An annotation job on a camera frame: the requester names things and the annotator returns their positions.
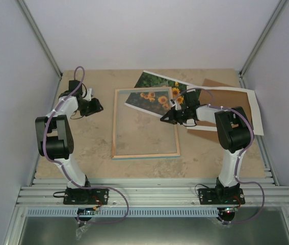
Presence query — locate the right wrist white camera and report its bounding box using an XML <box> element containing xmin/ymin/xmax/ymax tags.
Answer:
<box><xmin>169</xmin><ymin>99</ymin><xmax>179</xmax><ymax>110</ymax></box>

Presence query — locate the white paper mat border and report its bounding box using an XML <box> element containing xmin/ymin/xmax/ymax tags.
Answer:
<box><xmin>187</xmin><ymin>85</ymin><xmax>264</xmax><ymax>136</ymax></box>

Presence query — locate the right controller circuit board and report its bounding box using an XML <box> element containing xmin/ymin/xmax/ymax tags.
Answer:
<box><xmin>221</xmin><ymin>206</ymin><xmax>238</xmax><ymax>213</ymax></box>

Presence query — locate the sunflower photo print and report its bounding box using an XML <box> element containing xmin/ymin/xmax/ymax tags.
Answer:
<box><xmin>125</xmin><ymin>71</ymin><xmax>191</xmax><ymax>117</ymax></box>

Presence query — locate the grey slotted cable duct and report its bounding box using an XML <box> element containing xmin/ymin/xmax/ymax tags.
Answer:
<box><xmin>27</xmin><ymin>207</ymin><xmax>219</xmax><ymax>217</ymax></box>

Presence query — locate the crumpled clear plastic bag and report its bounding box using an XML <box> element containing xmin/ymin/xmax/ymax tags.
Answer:
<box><xmin>75</xmin><ymin>223</ymin><xmax>90</xmax><ymax>241</ymax></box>

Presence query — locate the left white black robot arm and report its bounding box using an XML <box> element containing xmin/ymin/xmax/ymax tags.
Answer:
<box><xmin>35</xmin><ymin>79</ymin><xmax>103</xmax><ymax>204</ymax></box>

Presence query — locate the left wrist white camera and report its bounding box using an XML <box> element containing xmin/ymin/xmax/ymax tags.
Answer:
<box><xmin>83</xmin><ymin>88</ymin><xmax>93</xmax><ymax>101</ymax></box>

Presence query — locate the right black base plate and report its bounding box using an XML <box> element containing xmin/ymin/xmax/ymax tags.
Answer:
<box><xmin>198</xmin><ymin>188</ymin><xmax>246</xmax><ymax>205</ymax></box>

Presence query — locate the aluminium rail platform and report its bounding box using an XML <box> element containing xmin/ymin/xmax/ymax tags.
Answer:
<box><xmin>16</xmin><ymin>178</ymin><xmax>289</xmax><ymax>207</ymax></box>

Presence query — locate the right aluminium corner post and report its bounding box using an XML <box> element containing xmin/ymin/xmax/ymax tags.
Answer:
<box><xmin>239</xmin><ymin>0</ymin><xmax>289</xmax><ymax>78</ymax></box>

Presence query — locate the brown cardboard backing board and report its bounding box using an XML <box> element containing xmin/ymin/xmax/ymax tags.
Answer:
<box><xmin>188</xmin><ymin>79</ymin><xmax>252</xmax><ymax>143</ymax></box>

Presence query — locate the controller circuit board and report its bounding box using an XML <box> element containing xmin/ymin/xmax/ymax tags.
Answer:
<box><xmin>76</xmin><ymin>206</ymin><xmax>100</xmax><ymax>216</ymax></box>
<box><xmin>221</xmin><ymin>206</ymin><xmax>238</xmax><ymax>213</ymax></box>

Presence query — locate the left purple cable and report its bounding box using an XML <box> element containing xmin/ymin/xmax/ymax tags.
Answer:
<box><xmin>43</xmin><ymin>66</ymin><xmax>130</xmax><ymax>225</ymax></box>

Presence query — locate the wrist white camera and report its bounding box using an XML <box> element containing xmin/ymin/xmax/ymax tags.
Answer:
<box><xmin>169</xmin><ymin>99</ymin><xmax>179</xmax><ymax>110</ymax></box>
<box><xmin>83</xmin><ymin>88</ymin><xmax>93</xmax><ymax>101</ymax></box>

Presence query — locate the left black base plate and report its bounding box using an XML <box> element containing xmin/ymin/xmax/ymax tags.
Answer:
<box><xmin>63</xmin><ymin>188</ymin><xmax>109</xmax><ymax>206</ymax></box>

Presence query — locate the left controller circuit board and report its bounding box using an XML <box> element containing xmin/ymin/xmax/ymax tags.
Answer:
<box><xmin>76</xmin><ymin>206</ymin><xmax>100</xmax><ymax>216</ymax></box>

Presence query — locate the aluminium corner post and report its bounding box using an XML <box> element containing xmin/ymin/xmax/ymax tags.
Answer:
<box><xmin>16</xmin><ymin>0</ymin><xmax>63</xmax><ymax>80</ymax></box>
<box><xmin>239</xmin><ymin>0</ymin><xmax>289</xmax><ymax>78</ymax></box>

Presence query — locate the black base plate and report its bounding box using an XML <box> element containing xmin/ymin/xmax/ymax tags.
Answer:
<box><xmin>63</xmin><ymin>188</ymin><xmax>109</xmax><ymax>206</ymax></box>
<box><xmin>198</xmin><ymin>188</ymin><xmax>246</xmax><ymax>205</ymax></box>

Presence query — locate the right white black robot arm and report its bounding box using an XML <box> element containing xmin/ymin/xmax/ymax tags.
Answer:
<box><xmin>160</xmin><ymin>89</ymin><xmax>254</xmax><ymax>204</ymax></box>

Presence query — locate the left aluminium corner post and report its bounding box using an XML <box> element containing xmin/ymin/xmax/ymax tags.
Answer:
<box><xmin>16</xmin><ymin>0</ymin><xmax>63</xmax><ymax>80</ymax></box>

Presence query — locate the wooden picture frame with glass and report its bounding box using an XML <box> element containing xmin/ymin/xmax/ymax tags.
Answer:
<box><xmin>112</xmin><ymin>87</ymin><xmax>180</xmax><ymax>160</ymax></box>

